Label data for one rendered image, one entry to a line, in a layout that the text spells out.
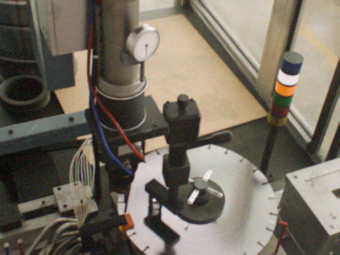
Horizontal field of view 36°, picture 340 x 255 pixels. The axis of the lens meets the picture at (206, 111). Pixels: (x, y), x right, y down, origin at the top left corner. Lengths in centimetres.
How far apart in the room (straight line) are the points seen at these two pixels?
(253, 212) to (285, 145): 48
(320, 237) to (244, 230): 21
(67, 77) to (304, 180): 62
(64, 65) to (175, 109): 20
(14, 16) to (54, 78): 55
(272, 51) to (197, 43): 38
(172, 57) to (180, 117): 96
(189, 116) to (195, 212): 29
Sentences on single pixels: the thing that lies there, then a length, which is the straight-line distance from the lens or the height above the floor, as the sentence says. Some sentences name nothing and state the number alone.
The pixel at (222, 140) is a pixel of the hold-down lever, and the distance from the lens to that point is 86.
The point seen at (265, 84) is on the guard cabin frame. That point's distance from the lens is 165.
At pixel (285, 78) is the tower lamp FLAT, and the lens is 118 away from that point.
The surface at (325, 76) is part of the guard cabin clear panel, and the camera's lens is 141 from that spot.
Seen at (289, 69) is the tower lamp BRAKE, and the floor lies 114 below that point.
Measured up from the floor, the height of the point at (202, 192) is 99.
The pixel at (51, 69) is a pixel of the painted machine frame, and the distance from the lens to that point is 90.
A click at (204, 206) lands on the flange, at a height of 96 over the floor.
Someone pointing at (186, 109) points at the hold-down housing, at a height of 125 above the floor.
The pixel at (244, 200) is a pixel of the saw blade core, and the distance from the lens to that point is 112.
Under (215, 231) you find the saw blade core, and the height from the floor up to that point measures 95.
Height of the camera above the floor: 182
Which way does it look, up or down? 42 degrees down
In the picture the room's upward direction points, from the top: 8 degrees clockwise
